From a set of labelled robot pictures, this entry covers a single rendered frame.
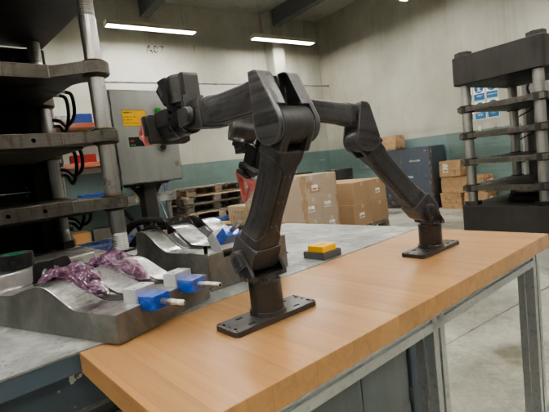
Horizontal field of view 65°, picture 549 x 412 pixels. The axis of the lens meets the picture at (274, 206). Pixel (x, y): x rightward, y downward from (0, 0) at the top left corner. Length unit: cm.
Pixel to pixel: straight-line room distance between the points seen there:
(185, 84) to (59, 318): 53
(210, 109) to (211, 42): 831
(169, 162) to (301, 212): 326
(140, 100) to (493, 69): 385
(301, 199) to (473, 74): 227
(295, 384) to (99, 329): 40
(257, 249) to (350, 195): 503
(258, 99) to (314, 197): 447
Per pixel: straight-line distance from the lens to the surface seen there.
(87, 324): 89
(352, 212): 580
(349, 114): 112
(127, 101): 194
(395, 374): 173
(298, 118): 69
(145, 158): 193
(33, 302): 102
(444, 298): 94
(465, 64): 520
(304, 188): 504
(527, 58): 491
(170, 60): 866
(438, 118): 852
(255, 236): 77
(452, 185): 798
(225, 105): 81
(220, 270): 106
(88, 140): 173
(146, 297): 85
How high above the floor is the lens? 108
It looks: 5 degrees down
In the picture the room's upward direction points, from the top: 7 degrees counter-clockwise
